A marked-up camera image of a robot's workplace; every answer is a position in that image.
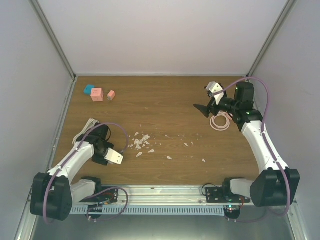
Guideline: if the pink rounded plug adapter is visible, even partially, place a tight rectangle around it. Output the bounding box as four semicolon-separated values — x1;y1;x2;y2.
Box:
107;90;116;101

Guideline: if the white power cord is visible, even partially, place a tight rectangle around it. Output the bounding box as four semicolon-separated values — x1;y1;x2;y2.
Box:
72;118;100;145

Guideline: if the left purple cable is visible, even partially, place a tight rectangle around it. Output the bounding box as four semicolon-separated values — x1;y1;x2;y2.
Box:
42;122;130;224

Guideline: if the aluminium rail frame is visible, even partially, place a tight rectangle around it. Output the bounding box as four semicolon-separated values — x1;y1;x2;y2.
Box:
13;74;307;240

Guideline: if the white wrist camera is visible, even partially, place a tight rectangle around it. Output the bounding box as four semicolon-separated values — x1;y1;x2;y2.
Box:
104;148;124;165
207;81;224;105

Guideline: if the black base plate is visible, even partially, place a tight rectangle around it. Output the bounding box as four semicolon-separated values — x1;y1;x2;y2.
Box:
80;189;119;204
201;183;251;204

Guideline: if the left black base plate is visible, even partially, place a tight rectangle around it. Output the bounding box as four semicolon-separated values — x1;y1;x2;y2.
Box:
80;189;119;204

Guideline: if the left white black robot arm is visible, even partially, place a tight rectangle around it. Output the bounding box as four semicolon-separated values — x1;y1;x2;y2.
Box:
30;123;114;221

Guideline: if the aluminium post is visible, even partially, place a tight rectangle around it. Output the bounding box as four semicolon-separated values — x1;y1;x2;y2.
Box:
29;0;77;81
246;0;297;77

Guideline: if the right aluminium post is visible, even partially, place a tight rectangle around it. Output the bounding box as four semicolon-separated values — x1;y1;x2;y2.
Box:
246;0;297;77

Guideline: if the blue square plug adapter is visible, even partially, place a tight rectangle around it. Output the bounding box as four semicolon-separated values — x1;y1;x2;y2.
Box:
83;84;95;96

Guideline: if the pink cube socket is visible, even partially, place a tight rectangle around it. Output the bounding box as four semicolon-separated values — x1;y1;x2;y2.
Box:
90;88;104;102

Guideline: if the left aluminium post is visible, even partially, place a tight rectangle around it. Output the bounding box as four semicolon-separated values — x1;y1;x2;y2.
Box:
29;0;77;81

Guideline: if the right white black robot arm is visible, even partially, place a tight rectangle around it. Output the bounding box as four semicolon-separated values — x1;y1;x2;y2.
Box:
194;80;300;207

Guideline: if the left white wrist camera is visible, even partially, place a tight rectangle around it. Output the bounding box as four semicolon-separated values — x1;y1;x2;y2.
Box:
104;148;124;165

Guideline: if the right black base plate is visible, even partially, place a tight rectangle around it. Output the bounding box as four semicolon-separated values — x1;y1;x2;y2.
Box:
201;183;251;204

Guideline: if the pink power cord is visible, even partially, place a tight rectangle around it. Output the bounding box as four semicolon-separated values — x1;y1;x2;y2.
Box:
209;111;232;132

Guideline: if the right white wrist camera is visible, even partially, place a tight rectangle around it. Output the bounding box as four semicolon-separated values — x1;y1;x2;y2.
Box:
207;81;224;105

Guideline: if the grey slotted cable duct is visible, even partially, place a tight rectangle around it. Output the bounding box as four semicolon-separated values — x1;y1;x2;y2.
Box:
69;205;226;215

